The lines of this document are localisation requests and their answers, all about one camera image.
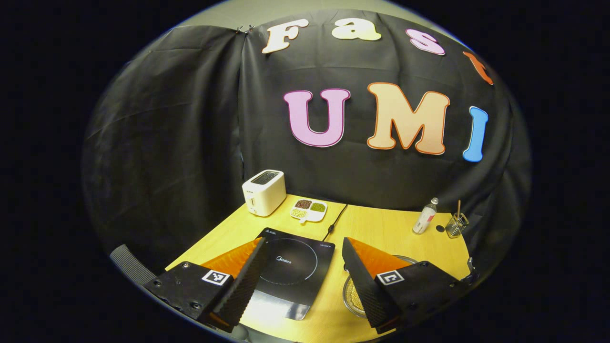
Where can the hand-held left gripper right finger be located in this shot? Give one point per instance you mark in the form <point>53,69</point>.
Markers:
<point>364,290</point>

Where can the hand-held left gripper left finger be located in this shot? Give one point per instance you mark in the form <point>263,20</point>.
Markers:
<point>245,286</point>

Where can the black induction cooktop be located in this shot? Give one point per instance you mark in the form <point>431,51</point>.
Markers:
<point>298,271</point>

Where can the clear plastic bottle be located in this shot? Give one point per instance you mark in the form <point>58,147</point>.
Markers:
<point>424,218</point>

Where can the white toaster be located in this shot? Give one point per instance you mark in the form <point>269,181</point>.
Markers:
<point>263,193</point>

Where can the white divided bean dish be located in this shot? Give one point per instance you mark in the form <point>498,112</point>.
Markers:
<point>309,210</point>

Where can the clear glass cup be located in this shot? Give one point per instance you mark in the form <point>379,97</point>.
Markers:
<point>455,227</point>

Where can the wooden stick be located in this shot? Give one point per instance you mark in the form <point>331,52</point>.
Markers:
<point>459,208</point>

